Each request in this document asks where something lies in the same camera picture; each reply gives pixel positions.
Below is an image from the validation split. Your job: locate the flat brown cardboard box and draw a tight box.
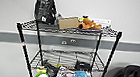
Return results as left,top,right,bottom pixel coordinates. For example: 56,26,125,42
56,14,81,32

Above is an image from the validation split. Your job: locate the orange plush toy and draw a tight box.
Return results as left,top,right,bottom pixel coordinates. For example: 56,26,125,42
77,14,103,33

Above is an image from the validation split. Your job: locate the small black box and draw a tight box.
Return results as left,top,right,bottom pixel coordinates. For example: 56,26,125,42
75,60,92,73

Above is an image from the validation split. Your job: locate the black bag with grey print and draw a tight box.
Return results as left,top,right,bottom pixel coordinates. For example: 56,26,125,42
43,61,61,77

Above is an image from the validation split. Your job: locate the large black printed bag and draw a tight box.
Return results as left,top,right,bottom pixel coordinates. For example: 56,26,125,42
32,0,59,26

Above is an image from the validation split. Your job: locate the small white wall socket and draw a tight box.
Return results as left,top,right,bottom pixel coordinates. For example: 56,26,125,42
68,38,77,45
60,40,69,46

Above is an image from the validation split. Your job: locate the black wire shelf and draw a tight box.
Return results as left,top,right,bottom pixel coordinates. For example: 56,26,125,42
10,16,124,77

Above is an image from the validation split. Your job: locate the long grey wall band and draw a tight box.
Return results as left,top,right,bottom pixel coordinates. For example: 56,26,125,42
0,27,140,57

